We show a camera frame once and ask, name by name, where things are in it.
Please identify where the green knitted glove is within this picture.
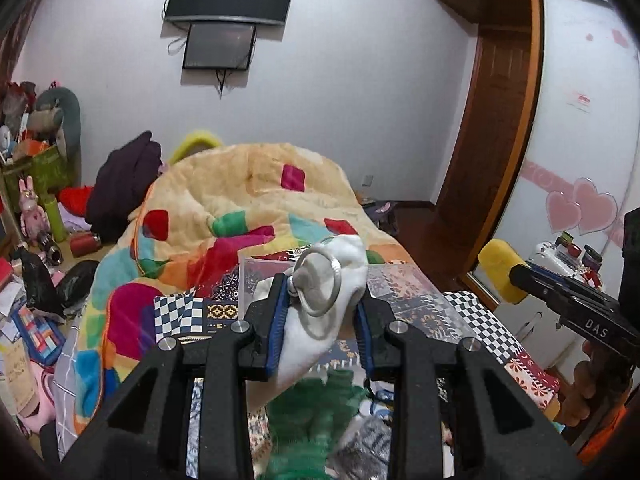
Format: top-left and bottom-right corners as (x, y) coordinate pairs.
(262, 370), (367, 479)

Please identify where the white drawstring pouch with ring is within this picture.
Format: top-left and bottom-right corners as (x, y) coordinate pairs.
(246, 235), (369, 413)

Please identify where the yellow round plush toy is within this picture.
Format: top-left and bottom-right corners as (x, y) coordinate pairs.
(477, 238), (528, 304)

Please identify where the silver glitter pouch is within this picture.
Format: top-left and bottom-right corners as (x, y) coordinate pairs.
(326, 416), (392, 479)

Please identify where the right human hand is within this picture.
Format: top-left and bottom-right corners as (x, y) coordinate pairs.
(554, 341), (626, 428)

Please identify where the white wardrobe sliding door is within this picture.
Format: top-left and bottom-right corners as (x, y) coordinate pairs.
(492, 0), (639, 296)

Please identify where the patterned bed cover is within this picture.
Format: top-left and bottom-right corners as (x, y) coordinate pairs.
(43, 282), (560, 474)

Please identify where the brown wooden door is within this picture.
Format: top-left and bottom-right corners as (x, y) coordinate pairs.
(436, 27), (530, 286)

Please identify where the black plastic bag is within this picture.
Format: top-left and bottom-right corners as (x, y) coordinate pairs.
(13, 247), (99, 323)

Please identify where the clear plastic storage box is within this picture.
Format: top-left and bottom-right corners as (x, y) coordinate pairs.
(236, 249), (474, 344)

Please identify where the red cylinder can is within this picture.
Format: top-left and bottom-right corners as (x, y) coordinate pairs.
(68, 232), (102, 258)

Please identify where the dark bag on floor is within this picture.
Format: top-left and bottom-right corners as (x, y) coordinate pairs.
(362, 200), (399, 237)

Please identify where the colourful patchwork fleece blanket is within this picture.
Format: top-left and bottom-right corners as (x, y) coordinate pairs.
(74, 143), (411, 431)

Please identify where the green bottle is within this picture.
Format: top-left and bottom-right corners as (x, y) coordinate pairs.
(42, 194), (67, 242)

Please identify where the pink rabbit figure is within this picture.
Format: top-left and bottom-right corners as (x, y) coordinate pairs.
(18, 176), (50, 244)

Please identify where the red cloth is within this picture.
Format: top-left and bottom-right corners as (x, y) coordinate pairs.
(58, 186), (93, 218)

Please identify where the dark purple clothing pile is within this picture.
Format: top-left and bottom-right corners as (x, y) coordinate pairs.
(85, 131), (162, 243)

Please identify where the green storage box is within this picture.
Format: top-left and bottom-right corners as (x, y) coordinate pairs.
(2, 146), (75, 214)

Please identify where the yellow fluffy pillow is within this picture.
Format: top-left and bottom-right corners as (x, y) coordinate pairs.
(167, 130), (224, 166)

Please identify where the grey neck pillow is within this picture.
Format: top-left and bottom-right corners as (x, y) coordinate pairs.
(27, 87), (81, 158)

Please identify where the wall power socket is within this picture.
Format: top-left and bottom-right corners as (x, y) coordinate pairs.
(362, 174), (373, 188)

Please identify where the small black wall monitor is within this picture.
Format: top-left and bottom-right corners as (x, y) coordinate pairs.
(182, 22), (256, 72)

